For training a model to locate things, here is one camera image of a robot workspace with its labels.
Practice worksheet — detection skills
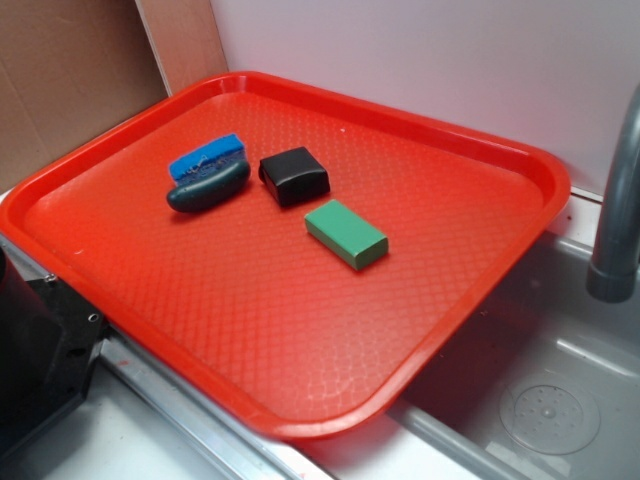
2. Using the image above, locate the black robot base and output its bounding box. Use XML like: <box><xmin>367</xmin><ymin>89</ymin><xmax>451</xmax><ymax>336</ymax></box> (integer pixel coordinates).
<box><xmin>1</xmin><ymin>253</ymin><xmax>105</xmax><ymax>459</ymax></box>

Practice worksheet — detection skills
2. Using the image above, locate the green rectangular block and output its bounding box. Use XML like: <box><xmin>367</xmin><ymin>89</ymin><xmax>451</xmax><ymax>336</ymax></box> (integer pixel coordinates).
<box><xmin>304</xmin><ymin>200</ymin><xmax>389</xmax><ymax>271</ymax></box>

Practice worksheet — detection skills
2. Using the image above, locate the black rectangular block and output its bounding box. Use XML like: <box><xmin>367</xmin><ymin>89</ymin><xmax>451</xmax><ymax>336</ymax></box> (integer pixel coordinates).
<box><xmin>258</xmin><ymin>147</ymin><xmax>331</xmax><ymax>208</ymax></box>

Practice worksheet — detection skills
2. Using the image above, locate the red plastic tray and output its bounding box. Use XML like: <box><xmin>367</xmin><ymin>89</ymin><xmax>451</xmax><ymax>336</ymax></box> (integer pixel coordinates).
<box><xmin>1</xmin><ymin>72</ymin><xmax>570</xmax><ymax>439</ymax></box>

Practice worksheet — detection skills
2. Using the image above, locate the dark green oblong object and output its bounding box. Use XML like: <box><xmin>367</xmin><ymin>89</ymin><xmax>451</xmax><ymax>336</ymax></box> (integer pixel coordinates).
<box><xmin>166</xmin><ymin>160</ymin><xmax>251</xmax><ymax>213</ymax></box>

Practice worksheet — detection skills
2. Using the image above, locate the grey sink basin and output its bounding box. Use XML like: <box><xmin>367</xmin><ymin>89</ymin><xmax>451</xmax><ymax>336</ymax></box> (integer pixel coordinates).
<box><xmin>294</xmin><ymin>230</ymin><xmax>640</xmax><ymax>480</ymax></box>

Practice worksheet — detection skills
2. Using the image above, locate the grey sink faucet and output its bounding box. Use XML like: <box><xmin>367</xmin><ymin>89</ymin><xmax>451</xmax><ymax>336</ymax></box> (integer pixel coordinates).
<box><xmin>586</xmin><ymin>90</ymin><xmax>639</xmax><ymax>303</ymax></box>

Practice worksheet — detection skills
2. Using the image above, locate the brown cardboard panel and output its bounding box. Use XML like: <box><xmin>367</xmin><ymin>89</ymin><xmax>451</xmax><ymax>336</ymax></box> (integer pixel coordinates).
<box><xmin>1</xmin><ymin>1</ymin><xmax>227</xmax><ymax>191</ymax></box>

